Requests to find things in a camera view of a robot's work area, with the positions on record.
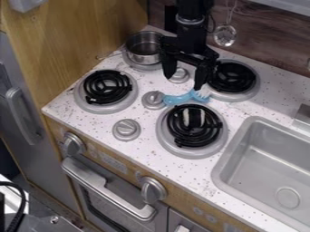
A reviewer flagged toy sink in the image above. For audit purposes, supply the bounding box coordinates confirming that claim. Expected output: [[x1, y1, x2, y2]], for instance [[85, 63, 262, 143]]
[[210, 115, 310, 232]]

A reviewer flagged toy stove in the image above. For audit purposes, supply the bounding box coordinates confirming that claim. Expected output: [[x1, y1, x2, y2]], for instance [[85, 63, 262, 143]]
[[73, 44, 262, 160]]

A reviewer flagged silver pot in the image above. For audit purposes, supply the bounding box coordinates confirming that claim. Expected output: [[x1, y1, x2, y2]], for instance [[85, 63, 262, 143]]
[[123, 30, 167, 66]]

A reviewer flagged grey toy fridge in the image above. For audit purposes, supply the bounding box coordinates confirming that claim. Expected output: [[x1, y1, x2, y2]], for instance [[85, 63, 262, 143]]
[[0, 30, 82, 214]]

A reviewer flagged toy sushi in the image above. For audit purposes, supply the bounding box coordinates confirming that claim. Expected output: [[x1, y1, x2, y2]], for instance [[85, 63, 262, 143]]
[[181, 107, 207, 128]]

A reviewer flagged clear hanging ball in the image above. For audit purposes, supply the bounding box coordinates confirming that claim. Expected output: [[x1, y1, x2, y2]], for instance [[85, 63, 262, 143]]
[[213, 24, 239, 48]]

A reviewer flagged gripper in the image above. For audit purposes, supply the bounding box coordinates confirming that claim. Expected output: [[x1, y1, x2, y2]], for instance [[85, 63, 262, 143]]
[[159, 21, 222, 92]]

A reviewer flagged blue and white brush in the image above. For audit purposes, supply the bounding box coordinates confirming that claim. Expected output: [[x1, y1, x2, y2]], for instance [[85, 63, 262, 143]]
[[162, 84, 214, 107]]

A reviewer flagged black cable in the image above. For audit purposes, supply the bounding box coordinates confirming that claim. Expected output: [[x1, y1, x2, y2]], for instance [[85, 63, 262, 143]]
[[0, 180, 28, 232]]

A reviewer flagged tap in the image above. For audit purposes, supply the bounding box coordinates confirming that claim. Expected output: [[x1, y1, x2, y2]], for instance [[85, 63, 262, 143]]
[[291, 102, 310, 131]]

